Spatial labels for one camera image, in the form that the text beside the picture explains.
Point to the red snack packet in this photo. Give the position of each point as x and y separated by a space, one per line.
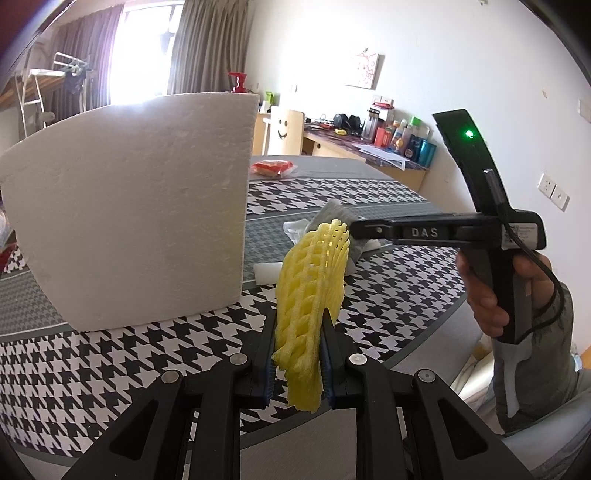
272 168

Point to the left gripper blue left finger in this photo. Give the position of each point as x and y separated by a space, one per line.
187 426

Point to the white foam roll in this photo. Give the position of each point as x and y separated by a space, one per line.
267 273

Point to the wooden smiley chair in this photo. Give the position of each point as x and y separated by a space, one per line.
286 132

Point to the metal bunk bed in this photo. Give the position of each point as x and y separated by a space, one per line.
27 90

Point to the left brown curtain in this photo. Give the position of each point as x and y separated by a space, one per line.
82 49

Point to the brown curtain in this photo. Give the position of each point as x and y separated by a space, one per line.
209 44
82 49

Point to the white pump lotion bottle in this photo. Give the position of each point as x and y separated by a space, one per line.
238 79

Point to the papers on desk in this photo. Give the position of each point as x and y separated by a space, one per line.
385 156

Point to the white styrofoam box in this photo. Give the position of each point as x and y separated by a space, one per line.
134 214

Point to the cartoon wall picture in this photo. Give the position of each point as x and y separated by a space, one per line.
364 69

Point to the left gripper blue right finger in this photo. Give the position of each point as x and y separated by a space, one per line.
409 426

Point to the houndstooth tablecloth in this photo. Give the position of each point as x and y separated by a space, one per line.
61 389

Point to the person's right hand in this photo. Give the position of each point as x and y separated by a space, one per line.
490 317

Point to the yellow foam fruit net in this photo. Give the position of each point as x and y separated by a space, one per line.
312 282

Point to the right brown curtain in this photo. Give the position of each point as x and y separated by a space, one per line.
209 44

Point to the wooden desk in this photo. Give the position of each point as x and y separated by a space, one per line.
323 142

